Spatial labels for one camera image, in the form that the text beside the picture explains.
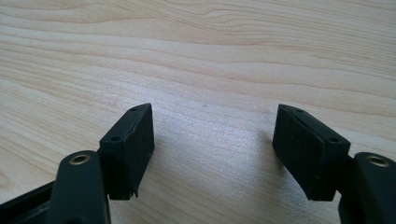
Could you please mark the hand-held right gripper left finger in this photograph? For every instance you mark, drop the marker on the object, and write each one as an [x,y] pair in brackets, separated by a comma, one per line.
[127,155]

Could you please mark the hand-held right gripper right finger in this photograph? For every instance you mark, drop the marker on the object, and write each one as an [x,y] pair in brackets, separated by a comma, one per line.
[305,149]

